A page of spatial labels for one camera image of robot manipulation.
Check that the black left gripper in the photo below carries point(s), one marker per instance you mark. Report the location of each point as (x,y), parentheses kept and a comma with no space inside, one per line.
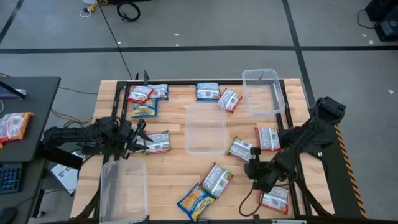
(126,137)

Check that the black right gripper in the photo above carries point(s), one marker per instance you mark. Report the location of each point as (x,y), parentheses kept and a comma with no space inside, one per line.
(264,175)

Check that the lime chili ramen pack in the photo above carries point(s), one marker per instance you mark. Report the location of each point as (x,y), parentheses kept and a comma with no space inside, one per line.
(216,180)
(240,149)
(158,143)

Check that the red Maruchan ramen pack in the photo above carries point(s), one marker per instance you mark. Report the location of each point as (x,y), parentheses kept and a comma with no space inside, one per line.
(140,94)
(266,138)
(229,100)
(276,200)

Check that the blue Maruchan ramen pack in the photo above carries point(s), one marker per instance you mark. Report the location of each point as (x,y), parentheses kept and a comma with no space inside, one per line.
(195,203)
(160,91)
(144,109)
(207,91)

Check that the clear plastic bin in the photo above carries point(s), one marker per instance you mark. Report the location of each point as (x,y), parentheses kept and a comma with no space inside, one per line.
(205,130)
(262,96)
(124,193)

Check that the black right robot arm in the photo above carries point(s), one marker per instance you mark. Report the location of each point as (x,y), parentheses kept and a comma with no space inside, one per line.
(311,133)

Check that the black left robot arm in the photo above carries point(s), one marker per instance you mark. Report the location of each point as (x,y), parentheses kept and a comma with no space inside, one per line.
(71,135)

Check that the white strip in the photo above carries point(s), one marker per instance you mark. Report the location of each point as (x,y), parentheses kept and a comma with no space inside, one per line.
(289,221)

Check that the white printed paper sheet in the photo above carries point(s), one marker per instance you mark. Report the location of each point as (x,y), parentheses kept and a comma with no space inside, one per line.
(66,175)

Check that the black side desk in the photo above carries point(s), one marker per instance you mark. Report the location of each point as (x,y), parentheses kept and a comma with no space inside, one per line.
(37,93)

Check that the orange ramen pack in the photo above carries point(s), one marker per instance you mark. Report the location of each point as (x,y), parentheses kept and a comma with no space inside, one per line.
(14,126)

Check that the backlit computer keyboard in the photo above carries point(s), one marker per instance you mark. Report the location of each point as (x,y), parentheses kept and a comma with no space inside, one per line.
(9,179)

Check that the laptop computer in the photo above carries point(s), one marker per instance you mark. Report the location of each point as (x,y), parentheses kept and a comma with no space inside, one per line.
(12,90)

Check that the black equipment box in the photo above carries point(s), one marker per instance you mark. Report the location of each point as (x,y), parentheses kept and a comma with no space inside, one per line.
(388,29)

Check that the black equipment case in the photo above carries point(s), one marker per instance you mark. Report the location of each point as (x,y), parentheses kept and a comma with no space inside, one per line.
(382,9)

